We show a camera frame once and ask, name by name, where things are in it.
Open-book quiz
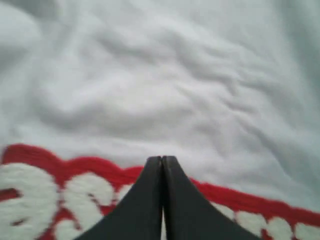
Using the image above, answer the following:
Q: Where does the white t-shirt red logo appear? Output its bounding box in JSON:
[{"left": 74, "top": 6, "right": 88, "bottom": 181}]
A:
[{"left": 0, "top": 0, "right": 320, "bottom": 240}]

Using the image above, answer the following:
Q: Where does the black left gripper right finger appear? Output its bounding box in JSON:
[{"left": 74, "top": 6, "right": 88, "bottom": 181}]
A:
[{"left": 161, "top": 156, "right": 259, "bottom": 240}]

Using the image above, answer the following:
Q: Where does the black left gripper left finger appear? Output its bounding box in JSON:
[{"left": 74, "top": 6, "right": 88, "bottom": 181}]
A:
[{"left": 76, "top": 156, "right": 163, "bottom": 240}]

